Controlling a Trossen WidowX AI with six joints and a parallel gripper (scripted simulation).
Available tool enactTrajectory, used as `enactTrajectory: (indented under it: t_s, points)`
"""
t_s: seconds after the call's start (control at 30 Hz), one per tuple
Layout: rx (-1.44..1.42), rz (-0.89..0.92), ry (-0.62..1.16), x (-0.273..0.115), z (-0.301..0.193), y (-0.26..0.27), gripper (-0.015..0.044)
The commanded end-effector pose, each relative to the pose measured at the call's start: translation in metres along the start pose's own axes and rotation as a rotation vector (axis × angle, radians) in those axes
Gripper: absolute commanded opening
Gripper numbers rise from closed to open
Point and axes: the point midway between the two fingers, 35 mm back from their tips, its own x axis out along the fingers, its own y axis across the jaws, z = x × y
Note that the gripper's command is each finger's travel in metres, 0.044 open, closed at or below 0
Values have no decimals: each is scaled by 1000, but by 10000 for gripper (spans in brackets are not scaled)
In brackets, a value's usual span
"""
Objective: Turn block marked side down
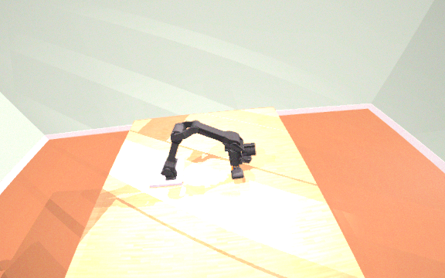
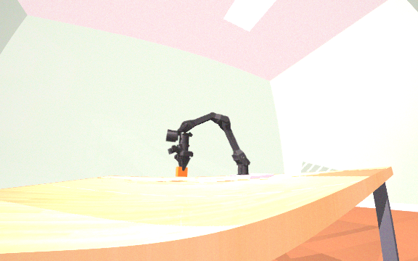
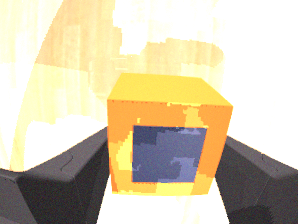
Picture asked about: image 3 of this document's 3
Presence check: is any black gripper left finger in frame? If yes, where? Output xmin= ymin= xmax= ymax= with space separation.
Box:
xmin=0 ymin=125 xmax=110 ymax=224

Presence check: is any orange block with blue square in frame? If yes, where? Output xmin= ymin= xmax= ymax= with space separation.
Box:
xmin=106 ymin=72 xmax=233 ymax=196

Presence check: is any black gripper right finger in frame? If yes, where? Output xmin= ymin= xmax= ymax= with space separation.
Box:
xmin=214 ymin=135 xmax=298 ymax=224

